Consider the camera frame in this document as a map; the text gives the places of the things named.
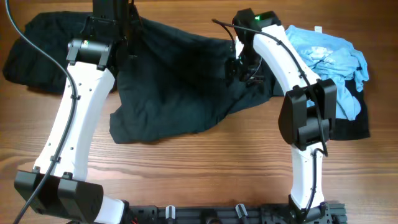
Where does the dark green t-shirt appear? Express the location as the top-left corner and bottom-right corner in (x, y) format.
(109, 18), (282, 144)

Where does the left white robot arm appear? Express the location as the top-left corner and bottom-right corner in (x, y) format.
(14, 1), (137, 223)

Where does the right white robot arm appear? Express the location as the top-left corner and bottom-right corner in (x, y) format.
(230, 9), (337, 223)

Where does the light blue t-shirt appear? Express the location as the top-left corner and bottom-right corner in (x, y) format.
(285, 25), (369, 121)

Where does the black garment under blue shirt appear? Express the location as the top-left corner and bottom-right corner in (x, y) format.
(331, 80), (371, 141)

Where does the black folded garment left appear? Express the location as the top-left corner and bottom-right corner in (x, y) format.
(2, 11), (91, 95)

